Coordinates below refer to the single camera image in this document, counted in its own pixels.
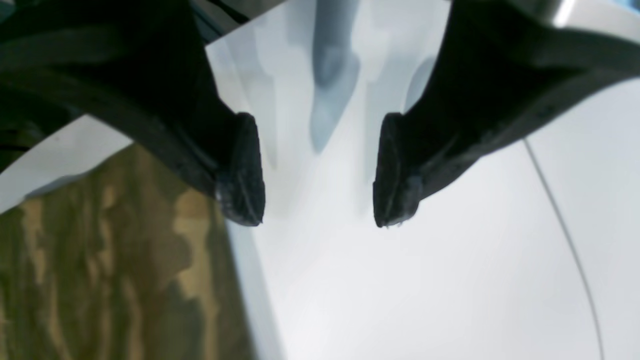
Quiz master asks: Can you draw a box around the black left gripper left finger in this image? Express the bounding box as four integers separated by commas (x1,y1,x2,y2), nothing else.
1,0,266,227

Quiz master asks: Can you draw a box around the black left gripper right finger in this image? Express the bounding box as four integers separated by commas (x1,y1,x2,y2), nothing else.
372,0,640,228

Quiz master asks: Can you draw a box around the camouflage T-shirt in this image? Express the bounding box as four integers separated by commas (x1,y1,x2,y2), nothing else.
0,145,258,360

